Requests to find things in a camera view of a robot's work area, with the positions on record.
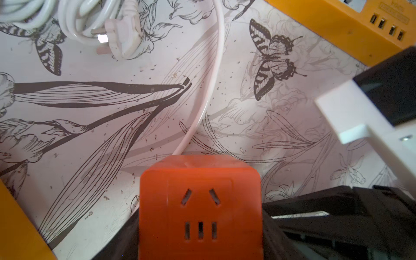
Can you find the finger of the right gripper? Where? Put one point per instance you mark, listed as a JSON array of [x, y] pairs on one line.
[[332, 221]]

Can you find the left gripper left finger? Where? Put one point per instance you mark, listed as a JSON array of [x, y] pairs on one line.
[[125, 244]]

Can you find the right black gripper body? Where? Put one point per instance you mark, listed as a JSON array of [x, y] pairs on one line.
[[394, 214]]

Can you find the yellow power strip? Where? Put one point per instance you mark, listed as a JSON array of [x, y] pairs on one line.
[[369, 31], [19, 238]]

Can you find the orange cube socket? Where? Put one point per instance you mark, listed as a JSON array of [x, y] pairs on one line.
[[200, 207]]

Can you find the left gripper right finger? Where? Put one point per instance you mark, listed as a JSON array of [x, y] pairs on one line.
[[276, 245]]

